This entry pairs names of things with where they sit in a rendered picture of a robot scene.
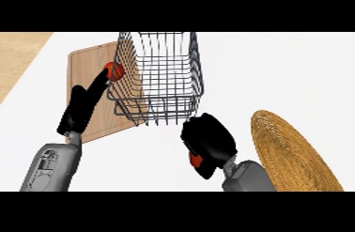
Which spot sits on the round woven wicker placemat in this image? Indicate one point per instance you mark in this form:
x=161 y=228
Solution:
x=291 y=154

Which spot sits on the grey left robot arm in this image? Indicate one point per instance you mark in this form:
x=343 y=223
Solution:
x=54 y=167

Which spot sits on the red round tomato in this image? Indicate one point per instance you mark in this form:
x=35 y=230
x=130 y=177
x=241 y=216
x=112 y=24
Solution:
x=115 y=72

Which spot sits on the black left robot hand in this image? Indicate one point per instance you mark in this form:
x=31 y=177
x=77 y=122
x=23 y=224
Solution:
x=78 y=110

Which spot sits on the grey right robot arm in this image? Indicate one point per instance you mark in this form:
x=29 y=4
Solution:
x=247 y=177

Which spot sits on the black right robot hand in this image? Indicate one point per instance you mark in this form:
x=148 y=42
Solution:
x=211 y=138

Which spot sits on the wooden cutting board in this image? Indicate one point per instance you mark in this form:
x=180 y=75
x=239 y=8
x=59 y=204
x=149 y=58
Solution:
x=84 y=69

